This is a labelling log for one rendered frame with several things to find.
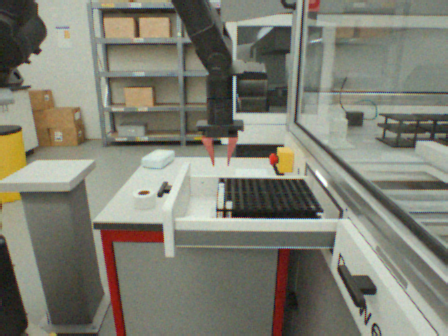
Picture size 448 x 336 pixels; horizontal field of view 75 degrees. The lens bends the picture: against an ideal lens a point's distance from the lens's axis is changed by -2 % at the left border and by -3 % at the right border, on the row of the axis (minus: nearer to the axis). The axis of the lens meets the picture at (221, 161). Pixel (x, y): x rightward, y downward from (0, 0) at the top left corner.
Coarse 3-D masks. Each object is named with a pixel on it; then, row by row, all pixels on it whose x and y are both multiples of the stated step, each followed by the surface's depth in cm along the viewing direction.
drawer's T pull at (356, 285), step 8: (344, 272) 41; (344, 280) 40; (352, 280) 39; (360, 280) 39; (368, 280) 39; (352, 288) 38; (360, 288) 38; (368, 288) 38; (352, 296) 37; (360, 296) 36; (360, 304) 36
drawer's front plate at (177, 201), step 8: (184, 168) 77; (184, 176) 72; (176, 184) 67; (184, 184) 72; (176, 192) 63; (184, 192) 72; (168, 200) 59; (176, 200) 61; (184, 200) 72; (168, 208) 56; (176, 208) 61; (184, 208) 72; (168, 216) 56; (176, 216) 61; (168, 224) 57; (168, 232) 57; (168, 240) 58; (168, 248) 58; (176, 248) 61; (168, 256) 59
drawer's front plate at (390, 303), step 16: (352, 224) 50; (336, 240) 53; (352, 240) 46; (336, 256) 53; (352, 256) 46; (368, 256) 41; (336, 272) 53; (352, 272) 46; (368, 272) 41; (384, 272) 38; (384, 288) 36; (400, 288) 35; (352, 304) 46; (368, 304) 40; (384, 304) 36; (400, 304) 33; (384, 320) 36; (400, 320) 33; (416, 320) 31
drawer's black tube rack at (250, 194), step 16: (240, 192) 70; (256, 192) 70; (272, 192) 70; (288, 192) 69; (304, 192) 69; (240, 208) 62; (256, 208) 63; (272, 208) 62; (288, 208) 62; (304, 208) 62; (320, 208) 62
